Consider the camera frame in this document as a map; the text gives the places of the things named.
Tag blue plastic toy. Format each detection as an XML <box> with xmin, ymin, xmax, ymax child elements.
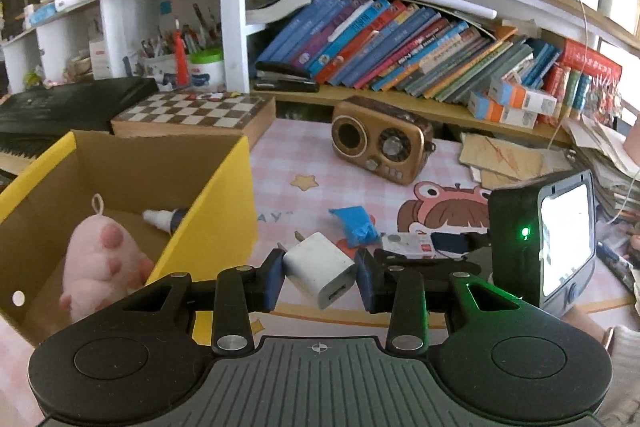
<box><xmin>329</xmin><ymin>206</ymin><xmax>380</xmax><ymax>248</ymax></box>

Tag white usb charger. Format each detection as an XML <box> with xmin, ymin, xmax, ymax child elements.
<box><xmin>283</xmin><ymin>232</ymin><xmax>356</xmax><ymax>310</ymax></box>

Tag person's right hand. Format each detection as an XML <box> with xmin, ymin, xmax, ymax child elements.
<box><xmin>562</xmin><ymin>308</ymin><xmax>640</xmax><ymax>427</ymax></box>

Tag small white card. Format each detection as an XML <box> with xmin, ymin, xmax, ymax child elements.
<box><xmin>381</xmin><ymin>232</ymin><xmax>435</xmax><ymax>258</ymax></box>

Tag pile of papers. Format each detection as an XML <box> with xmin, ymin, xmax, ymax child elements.
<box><xmin>458</xmin><ymin>116</ymin><xmax>640</xmax><ymax>298</ymax></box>

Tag pink plush pig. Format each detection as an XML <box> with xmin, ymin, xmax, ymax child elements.
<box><xmin>58</xmin><ymin>194</ymin><xmax>154</xmax><ymax>323</ymax></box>

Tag brown retro radio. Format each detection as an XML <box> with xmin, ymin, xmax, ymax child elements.
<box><xmin>331</xmin><ymin>95</ymin><xmax>436</xmax><ymax>185</ymax></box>

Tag orange white medicine box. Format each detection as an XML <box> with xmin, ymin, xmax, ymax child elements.
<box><xmin>468</xmin><ymin>78</ymin><xmax>558</xmax><ymax>129</ymax></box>

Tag pink printed desk mat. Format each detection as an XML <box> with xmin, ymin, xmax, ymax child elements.
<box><xmin>0</xmin><ymin>118</ymin><xmax>626</xmax><ymax>427</ymax></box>

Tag yellow cardboard box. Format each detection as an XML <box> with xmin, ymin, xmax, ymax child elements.
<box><xmin>1</xmin><ymin>131</ymin><xmax>258</xmax><ymax>345</ymax></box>

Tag row of leaning books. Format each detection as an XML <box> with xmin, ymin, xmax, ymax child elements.
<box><xmin>249</xmin><ymin>0</ymin><xmax>622</xmax><ymax>127</ymax></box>

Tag checkered chess board box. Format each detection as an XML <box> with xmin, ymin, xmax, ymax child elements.
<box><xmin>112</xmin><ymin>92</ymin><xmax>276</xmax><ymax>148</ymax></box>

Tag black electronic keyboard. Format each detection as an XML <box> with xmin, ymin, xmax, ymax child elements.
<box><xmin>1</xmin><ymin>77</ymin><xmax>158</xmax><ymax>158</ymax></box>

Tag green lid white jar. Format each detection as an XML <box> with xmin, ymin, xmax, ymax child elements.
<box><xmin>188</xmin><ymin>48</ymin><xmax>226</xmax><ymax>92</ymax></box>

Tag white bookshelf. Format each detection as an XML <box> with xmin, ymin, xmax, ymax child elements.
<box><xmin>1</xmin><ymin>0</ymin><xmax>639</xmax><ymax>144</ymax></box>

